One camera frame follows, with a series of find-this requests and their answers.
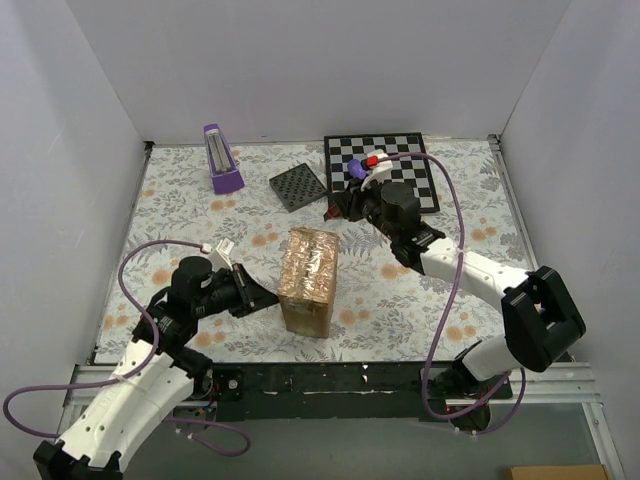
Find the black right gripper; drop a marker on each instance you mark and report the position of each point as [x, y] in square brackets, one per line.
[351, 203]

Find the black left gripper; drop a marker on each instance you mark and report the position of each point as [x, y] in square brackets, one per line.
[240, 288]

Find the brown cardboard express box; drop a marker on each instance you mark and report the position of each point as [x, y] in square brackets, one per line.
[308, 282]

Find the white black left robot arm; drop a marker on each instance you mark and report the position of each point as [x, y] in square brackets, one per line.
[156, 372]

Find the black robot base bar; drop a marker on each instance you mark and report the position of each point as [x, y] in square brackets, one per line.
[296, 390]

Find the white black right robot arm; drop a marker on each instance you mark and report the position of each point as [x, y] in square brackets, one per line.
[541, 321]

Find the purple toy microphone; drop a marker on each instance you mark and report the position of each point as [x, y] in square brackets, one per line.
[357, 169]

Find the black white chessboard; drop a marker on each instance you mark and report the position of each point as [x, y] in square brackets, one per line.
[409, 169]

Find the grey studded building plate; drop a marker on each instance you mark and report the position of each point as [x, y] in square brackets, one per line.
[297, 187]

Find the purple capped clear bottle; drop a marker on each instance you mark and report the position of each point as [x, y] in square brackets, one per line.
[225, 175]

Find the brown cardboard boxes on floor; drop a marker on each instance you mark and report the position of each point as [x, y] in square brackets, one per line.
[565, 472]

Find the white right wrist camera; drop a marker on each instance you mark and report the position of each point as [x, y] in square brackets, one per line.
[377, 166]

